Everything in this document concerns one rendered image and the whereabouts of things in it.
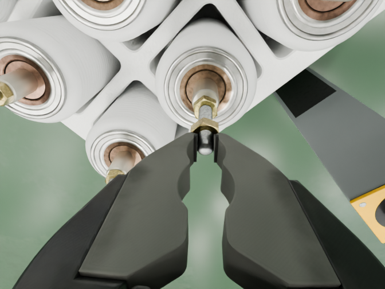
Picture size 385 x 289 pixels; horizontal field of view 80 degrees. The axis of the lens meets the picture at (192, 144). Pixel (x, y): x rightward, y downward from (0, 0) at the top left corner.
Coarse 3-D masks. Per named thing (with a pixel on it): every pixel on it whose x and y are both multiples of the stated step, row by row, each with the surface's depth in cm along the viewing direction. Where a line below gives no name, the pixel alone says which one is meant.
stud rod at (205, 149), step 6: (204, 108) 16; (210, 108) 17; (204, 114) 16; (210, 114) 16; (204, 132) 13; (210, 132) 14; (198, 138) 13; (204, 138) 13; (210, 138) 13; (198, 144) 13; (204, 144) 13; (210, 144) 13; (198, 150) 13; (204, 150) 13; (210, 150) 13
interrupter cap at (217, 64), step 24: (192, 48) 19; (216, 48) 19; (168, 72) 20; (192, 72) 20; (216, 72) 20; (240, 72) 20; (168, 96) 21; (240, 96) 21; (192, 120) 23; (216, 120) 22
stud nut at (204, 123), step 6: (198, 120) 14; (204, 120) 14; (210, 120) 14; (192, 126) 14; (198, 126) 14; (204, 126) 14; (210, 126) 14; (216, 126) 14; (198, 132) 14; (216, 132) 14
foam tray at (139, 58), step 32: (32, 0) 24; (192, 0) 23; (224, 0) 23; (384, 0) 23; (160, 32) 25; (256, 32) 25; (128, 64) 27; (256, 64) 30; (288, 64) 26; (96, 96) 30; (256, 96) 29
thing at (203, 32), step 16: (192, 32) 20; (208, 32) 19; (224, 32) 21; (176, 48) 20; (224, 48) 19; (240, 48) 20; (160, 64) 21; (160, 80) 21; (256, 80) 21; (160, 96) 22; (240, 112) 22
